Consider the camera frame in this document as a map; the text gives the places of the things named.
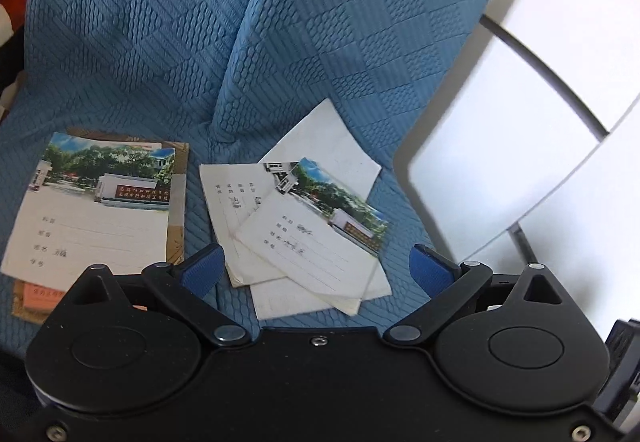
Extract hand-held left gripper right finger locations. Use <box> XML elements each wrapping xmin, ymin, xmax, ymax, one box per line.
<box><xmin>382</xmin><ymin>243</ymin><xmax>576</xmax><ymax>349</ymax></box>

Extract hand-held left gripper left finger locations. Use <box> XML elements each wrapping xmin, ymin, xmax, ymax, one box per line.
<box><xmin>57</xmin><ymin>243</ymin><xmax>253</xmax><ymax>349</ymax></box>

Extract gold patterned book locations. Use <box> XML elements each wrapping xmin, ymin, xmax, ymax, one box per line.
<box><xmin>10</xmin><ymin>128</ymin><xmax>191</xmax><ymax>323</ymax></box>

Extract white notebook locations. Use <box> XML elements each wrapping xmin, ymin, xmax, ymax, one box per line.
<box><xmin>199</xmin><ymin>162</ymin><xmax>301</xmax><ymax>287</ymax></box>

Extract white paper booklet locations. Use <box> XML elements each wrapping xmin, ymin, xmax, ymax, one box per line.
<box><xmin>250</xmin><ymin>267</ymin><xmax>393</xmax><ymax>321</ymax></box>
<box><xmin>257</xmin><ymin>98</ymin><xmax>383</xmax><ymax>203</ymax></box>

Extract blue textured chair cover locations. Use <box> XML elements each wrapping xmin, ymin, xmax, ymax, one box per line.
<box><xmin>0</xmin><ymin>0</ymin><xmax>511</xmax><ymax>358</ymax></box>

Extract red black white striped blanket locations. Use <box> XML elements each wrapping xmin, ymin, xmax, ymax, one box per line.
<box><xmin>0</xmin><ymin>0</ymin><xmax>48</xmax><ymax>107</ymax></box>

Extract dark curved chair frame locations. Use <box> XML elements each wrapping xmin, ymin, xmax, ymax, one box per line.
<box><xmin>479</xmin><ymin>16</ymin><xmax>612</xmax><ymax>139</ymax></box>

